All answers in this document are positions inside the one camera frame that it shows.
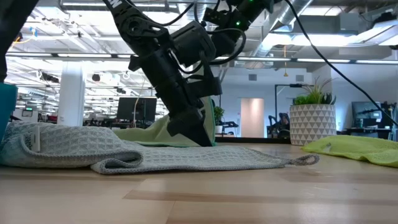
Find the black computer monitor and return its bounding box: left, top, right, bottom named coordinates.
left=116, top=96, right=158, bottom=123

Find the dark wall screen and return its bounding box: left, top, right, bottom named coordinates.
left=351, top=101, right=382, bottom=128

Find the small potted plant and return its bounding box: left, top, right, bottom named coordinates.
left=213, top=105, right=225, bottom=134

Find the grey waffle weave towel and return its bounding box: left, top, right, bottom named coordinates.
left=0, top=119, right=320, bottom=175

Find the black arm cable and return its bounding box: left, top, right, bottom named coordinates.
left=124, top=0, right=206, bottom=75
left=284, top=0, right=398, bottom=126

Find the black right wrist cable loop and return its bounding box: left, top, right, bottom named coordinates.
left=207, top=27, right=248, bottom=67

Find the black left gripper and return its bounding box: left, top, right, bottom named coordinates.
left=128, top=46, right=223, bottom=147

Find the white building column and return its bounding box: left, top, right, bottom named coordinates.
left=57, top=60, right=87, bottom=127

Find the lime green microfiber towel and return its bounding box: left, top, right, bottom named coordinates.
left=300, top=134, right=398, bottom=169

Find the white triangle pattern planter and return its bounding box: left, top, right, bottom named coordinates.
left=289, top=104, right=337, bottom=146

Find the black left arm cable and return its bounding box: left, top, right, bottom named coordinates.
left=124, top=0, right=206, bottom=75

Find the teal bin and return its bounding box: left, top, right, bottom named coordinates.
left=0, top=82, right=19, bottom=142

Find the black table edge frame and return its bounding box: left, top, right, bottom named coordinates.
left=214, top=136, right=292, bottom=144

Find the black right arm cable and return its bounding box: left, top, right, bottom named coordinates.
left=284, top=0, right=398, bottom=126

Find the green spiky plant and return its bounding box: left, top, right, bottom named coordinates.
left=292, top=76, right=338, bottom=106

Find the silver ventilation duct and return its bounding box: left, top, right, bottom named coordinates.
left=253, top=0, right=313, bottom=57

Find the pale green microfiber towel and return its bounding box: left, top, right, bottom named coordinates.
left=112, top=96, right=218, bottom=147

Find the ceiling light rail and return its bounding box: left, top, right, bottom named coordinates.
left=5, top=52, right=137, bottom=60

